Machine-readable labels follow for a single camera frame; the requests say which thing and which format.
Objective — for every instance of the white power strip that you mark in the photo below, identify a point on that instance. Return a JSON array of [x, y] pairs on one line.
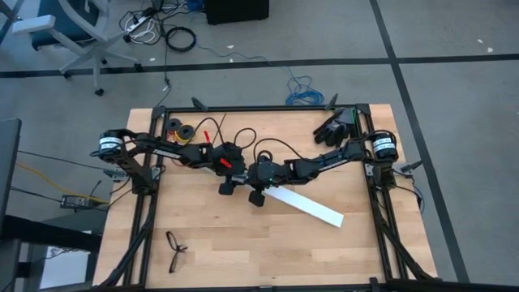
[[137, 24]]

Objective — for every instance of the black box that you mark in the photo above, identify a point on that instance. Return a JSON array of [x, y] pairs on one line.
[[235, 12]]

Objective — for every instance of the white duct cover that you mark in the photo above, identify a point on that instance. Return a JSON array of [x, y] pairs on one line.
[[308, 207]]

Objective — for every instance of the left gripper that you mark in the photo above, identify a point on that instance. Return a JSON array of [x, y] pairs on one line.
[[226, 189]]

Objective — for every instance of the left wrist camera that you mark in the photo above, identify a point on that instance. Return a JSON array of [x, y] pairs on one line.
[[233, 156]]

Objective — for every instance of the black work glove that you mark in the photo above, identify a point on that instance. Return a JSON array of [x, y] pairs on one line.
[[336, 130]]

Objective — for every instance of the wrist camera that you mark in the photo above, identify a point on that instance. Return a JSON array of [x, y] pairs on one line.
[[233, 156], [280, 172]]

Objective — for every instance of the dark-framed eyeglasses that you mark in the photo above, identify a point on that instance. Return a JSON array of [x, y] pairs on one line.
[[172, 239]]

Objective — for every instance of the swivel office chair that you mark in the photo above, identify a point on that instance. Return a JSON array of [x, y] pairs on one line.
[[96, 48]]

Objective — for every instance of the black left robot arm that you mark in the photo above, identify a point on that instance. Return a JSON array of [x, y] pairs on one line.
[[162, 152]]

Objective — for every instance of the dark side table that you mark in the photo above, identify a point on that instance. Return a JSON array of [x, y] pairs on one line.
[[8, 162]]

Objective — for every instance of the grey metal mount bracket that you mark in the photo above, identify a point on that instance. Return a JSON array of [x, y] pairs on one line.
[[115, 174], [410, 165]]

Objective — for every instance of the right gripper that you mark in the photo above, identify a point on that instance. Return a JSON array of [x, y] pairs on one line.
[[257, 198]]

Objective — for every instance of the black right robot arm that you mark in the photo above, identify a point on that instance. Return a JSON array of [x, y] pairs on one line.
[[336, 158]]

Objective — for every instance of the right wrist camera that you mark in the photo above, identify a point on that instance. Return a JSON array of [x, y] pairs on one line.
[[280, 172]]

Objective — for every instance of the black aluminium table frame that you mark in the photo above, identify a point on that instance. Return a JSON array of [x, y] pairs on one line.
[[284, 108]]

